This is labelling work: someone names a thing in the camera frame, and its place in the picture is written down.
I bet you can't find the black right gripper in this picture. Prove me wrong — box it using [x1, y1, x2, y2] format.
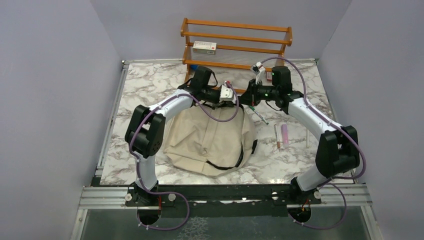
[235, 78, 278, 107]

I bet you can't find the cream canvas backpack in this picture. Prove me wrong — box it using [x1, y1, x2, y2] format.
[162, 104, 258, 177]

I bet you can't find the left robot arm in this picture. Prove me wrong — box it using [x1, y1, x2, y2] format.
[124, 66, 241, 206]

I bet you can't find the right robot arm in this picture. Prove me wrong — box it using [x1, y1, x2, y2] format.
[238, 62, 360, 204]

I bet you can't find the green marker pen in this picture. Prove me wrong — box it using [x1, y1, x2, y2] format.
[249, 106, 269, 125]

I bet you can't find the red white small box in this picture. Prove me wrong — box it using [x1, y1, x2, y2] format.
[266, 71, 273, 82]

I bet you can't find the pink highlighter pen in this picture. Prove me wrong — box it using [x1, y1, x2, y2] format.
[281, 124, 289, 147]

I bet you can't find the white pen brown cap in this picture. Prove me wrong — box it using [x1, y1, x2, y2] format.
[273, 124, 282, 149]

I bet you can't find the grey green small box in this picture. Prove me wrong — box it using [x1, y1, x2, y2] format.
[192, 40, 217, 55]

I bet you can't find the orange wooden shelf rack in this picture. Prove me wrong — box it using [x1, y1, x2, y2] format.
[180, 18, 293, 80]

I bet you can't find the yellow highlighter pen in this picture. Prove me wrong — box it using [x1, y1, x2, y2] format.
[305, 130, 310, 148]

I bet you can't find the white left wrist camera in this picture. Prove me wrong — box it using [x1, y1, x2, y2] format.
[219, 84, 234, 101]

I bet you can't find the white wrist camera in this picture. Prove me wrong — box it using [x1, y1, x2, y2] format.
[219, 84, 234, 101]
[250, 61, 267, 85]

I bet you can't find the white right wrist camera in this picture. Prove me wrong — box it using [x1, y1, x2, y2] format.
[250, 61, 267, 85]

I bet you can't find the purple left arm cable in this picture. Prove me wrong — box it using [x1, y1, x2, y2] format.
[128, 81, 241, 232]

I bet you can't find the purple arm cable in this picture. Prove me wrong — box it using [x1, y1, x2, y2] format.
[258, 56, 368, 230]
[128, 81, 241, 232]

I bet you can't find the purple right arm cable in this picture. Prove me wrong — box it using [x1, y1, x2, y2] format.
[258, 56, 368, 230]

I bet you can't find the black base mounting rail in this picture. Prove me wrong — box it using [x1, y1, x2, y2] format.
[124, 183, 322, 219]

